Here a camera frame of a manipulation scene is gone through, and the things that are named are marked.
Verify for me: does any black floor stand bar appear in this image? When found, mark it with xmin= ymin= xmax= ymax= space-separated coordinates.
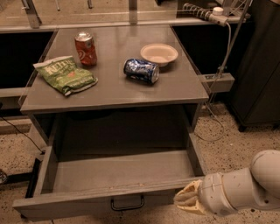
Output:
xmin=0 ymin=158 xmax=41 ymax=198

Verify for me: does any black floor cable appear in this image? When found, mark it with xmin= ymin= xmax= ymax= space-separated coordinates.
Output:
xmin=0 ymin=115 xmax=46 ymax=155

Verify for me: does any grey top drawer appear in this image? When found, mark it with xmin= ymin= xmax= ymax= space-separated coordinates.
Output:
xmin=13 ymin=134 xmax=207 ymax=221

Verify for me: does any black top drawer handle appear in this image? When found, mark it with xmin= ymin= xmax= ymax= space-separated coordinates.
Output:
xmin=110 ymin=195 xmax=145 ymax=212

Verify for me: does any white power strip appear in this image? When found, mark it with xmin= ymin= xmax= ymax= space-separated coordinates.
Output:
xmin=183 ymin=3 xmax=228 ymax=26

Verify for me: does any grey drawer cabinet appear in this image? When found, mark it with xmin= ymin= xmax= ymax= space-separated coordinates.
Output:
xmin=17 ymin=24 xmax=210 ymax=165

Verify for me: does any orange soda can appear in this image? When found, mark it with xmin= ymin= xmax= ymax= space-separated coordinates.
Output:
xmin=74 ymin=31 xmax=97 ymax=67

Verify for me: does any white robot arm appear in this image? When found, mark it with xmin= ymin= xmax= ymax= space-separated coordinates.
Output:
xmin=174 ymin=150 xmax=280 ymax=217

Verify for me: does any metal railing post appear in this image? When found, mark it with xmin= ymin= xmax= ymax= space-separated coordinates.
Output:
xmin=21 ymin=0 xmax=42 ymax=29

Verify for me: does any white paper bowl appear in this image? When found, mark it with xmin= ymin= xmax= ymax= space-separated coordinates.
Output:
xmin=140 ymin=44 xmax=179 ymax=67

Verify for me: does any green chip bag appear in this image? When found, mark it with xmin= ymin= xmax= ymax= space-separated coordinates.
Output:
xmin=33 ymin=56 xmax=98 ymax=96

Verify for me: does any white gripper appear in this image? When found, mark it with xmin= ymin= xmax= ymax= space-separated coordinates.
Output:
xmin=173 ymin=172 xmax=237 ymax=217

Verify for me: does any white cable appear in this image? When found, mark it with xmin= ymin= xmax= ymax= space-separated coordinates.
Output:
xmin=194 ymin=21 xmax=233 ymax=143

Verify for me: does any blue crushed soda can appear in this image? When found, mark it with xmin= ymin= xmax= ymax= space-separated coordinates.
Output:
xmin=123 ymin=59 xmax=159 ymax=84

